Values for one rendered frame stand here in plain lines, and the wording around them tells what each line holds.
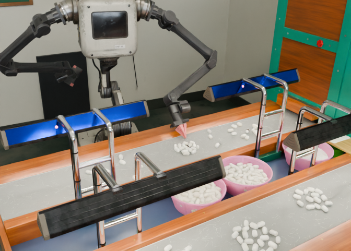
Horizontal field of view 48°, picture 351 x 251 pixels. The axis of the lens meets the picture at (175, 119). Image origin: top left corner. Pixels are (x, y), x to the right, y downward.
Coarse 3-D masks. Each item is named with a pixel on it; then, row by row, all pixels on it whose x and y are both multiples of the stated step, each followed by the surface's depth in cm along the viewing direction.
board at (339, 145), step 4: (344, 140) 220; (348, 140) 220; (332, 144) 216; (336, 144) 216; (340, 144) 216; (344, 144) 216; (348, 144) 216; (340, 148) 212; (344, 148) 212; (348, 148) 212; (348, 152) 208
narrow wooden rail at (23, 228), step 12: (288, 132) 230; (252, 144) 216; (264, 144) 216; (228, 156) 204; (252, 156) 213; (60, 204) 166; (24, 216) 158; (36, 216) 159; (12, 228) 153; (24, 228) 156; (36, 228) 159; (12, 240) 155; (24, 240) 158
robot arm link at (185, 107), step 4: (172, 96) 226; (172, 100) 225; (176, 100) 226; (168, 104) 229; (172, 104) 230; (180, 104) 229; (184, 104) 230; (188, 104) 231; (184, 108) 229; (188, 108) 230; (180, 112) 230; (184, 112) 230
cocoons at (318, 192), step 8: (296, 192) 179; (304, 192) 179; (320, 192) 179; (312, 200) 174; (320, 200) 173; (312, 208) 170; (320, 208) 170; (248, 224) 159; (256, 224) 158; (264, 224) 159; (256, 232) 154; (264, 232) 155; (272, 232) 155; (240, 240) 150; (248, 240) 150; (264, 240) 152; (168, 248) 145; (184, 248) 146; (248, 248) 147; (256, 248) 146; (272, 248) 146
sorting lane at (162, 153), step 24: (240, 120) 249; (264, 120) 249; (288, 120) 250; (168, 144) 219; (240, 144) 221; (120, 168) 196; (144, 168) 197; (168, 168) 197; (0, 192) 176; (24, 192) 177; (48, 192) 177; (72, 192) 178
